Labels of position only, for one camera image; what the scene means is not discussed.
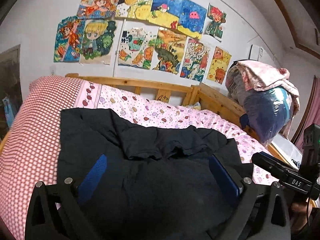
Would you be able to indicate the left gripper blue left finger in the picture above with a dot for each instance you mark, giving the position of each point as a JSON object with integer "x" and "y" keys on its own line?
{"x": 91, "y": 180}

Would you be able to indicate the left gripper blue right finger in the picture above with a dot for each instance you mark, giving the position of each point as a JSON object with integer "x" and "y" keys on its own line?
{"x": 228, "y": 180}

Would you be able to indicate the large black garment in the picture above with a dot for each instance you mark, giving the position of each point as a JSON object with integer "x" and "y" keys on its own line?
{"x": 157, "y": 184}

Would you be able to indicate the plastic bag of clothes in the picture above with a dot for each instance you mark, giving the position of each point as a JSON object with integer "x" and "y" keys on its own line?
{"x": 268, "y": 112}

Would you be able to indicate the person's right hand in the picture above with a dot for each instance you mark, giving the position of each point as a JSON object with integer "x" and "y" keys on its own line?
{"x": 300, "y": 215}

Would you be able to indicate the white desk surface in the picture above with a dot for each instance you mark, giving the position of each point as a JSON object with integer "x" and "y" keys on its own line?
{"x": 287, "y": 150}

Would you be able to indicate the pink floral cloth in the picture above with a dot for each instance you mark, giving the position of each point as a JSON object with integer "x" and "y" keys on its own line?
{"x": 262, "y": 77}

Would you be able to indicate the yellow chick drawing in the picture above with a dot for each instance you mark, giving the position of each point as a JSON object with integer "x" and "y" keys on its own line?
{"x": 219, "y": 65}

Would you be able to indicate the colourful doodle poster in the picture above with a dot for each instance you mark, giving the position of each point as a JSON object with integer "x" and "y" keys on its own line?
{"x": 195, "y": 60}

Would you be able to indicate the blond boy drawing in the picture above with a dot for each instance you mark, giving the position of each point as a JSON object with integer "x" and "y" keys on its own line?
{"x": 97, "y": 42}

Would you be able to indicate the orange landscape drawing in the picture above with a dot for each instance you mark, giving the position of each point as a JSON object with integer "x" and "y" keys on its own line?
{"x": 170, "y": 48}

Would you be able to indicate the oranges and cup drawing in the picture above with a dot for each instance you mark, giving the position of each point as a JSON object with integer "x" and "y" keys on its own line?
{"x": 137, "y": 47}

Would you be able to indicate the mermaid girl drawing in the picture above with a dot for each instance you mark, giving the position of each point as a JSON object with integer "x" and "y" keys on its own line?
{"x": 68, "y": 39}

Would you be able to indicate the red-haired character drawing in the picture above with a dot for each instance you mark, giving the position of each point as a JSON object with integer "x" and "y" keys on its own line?
{"x": 217, "y": 20}

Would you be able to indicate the orange-haired girl drawing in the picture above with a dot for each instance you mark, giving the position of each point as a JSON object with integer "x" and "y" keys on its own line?
{"x": 97, "y": 9}

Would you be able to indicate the blue sea yellow sand painting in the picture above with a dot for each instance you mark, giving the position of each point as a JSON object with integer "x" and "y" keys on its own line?
{"x": 184, "y": 16}

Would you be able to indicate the wooden bed frame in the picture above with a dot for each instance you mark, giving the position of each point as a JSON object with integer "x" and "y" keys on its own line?
{"x": 199, "y": 97}

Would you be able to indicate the white wall paper notice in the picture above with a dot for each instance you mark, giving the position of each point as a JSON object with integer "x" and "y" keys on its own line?
{"x": 256, "y": 53}

